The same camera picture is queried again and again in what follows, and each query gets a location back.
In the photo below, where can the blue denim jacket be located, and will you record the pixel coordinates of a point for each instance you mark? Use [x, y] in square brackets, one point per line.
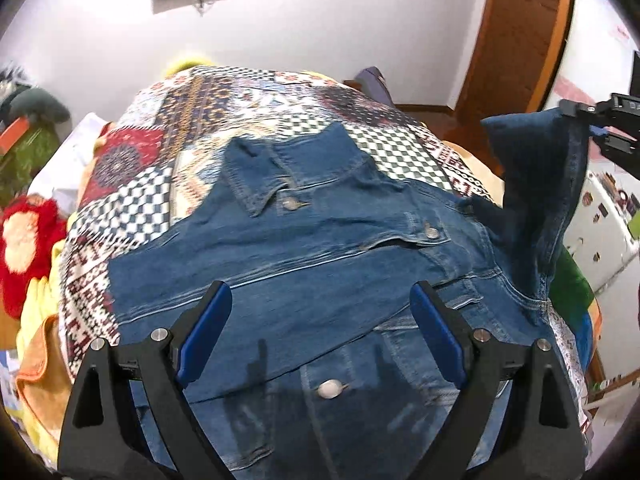
[321, 371]

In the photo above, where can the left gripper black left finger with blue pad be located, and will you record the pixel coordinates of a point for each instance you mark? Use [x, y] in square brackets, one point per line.
[102, 437]

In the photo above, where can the green patterned bag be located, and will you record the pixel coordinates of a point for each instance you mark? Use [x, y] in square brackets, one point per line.
[24, 160]

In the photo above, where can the white cloth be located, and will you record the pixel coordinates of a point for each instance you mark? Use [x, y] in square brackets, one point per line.
[60, 177]

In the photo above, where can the white sticker-covered cabinet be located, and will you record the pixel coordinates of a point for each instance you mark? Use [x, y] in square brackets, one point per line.
[598, 237]

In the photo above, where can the red plush toy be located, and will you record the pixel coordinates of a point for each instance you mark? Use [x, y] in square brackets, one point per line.
[30, 227]

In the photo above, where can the brown wooden door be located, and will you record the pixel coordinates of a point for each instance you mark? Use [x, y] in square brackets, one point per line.
[517, 52]

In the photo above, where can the orange box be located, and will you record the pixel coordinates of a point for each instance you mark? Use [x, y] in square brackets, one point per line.
[13, 133]

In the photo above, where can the tan orange-trimmed blanket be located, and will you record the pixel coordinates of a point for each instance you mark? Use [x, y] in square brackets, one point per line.
[43, 384]

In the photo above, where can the yellow fleece blanket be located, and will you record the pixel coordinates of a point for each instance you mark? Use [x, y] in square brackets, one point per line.
[43, 296]

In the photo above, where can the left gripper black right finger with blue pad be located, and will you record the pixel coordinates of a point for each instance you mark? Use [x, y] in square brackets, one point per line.
[539, 436]

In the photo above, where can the dark green plush pillow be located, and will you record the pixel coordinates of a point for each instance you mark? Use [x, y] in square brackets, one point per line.
[38, 103]

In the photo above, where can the green cloth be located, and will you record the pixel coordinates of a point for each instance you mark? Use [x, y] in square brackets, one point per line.
[570, 292]

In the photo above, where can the patchwork patterned bedspread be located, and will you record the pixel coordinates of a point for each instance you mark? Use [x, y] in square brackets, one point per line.
[166, 153]

